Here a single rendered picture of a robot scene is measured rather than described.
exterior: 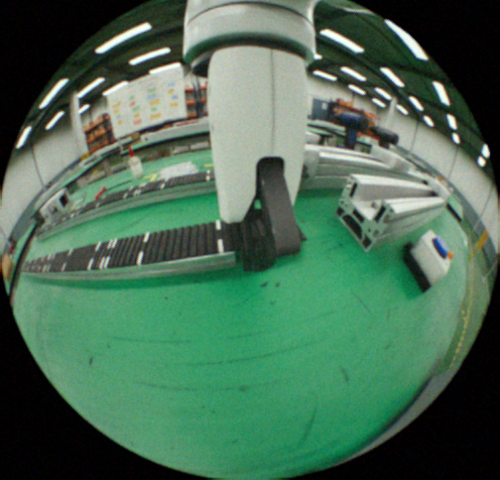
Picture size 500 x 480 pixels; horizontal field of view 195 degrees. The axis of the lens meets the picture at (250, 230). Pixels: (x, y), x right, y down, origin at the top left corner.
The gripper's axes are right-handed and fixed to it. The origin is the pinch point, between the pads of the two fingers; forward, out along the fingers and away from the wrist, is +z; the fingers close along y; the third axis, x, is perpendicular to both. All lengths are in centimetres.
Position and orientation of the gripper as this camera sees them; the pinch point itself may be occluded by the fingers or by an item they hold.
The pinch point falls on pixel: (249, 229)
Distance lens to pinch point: 16.6
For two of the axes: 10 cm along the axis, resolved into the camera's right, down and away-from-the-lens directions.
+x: 9.8, -1.5, 1.5
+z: 0.0, 7.1, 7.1
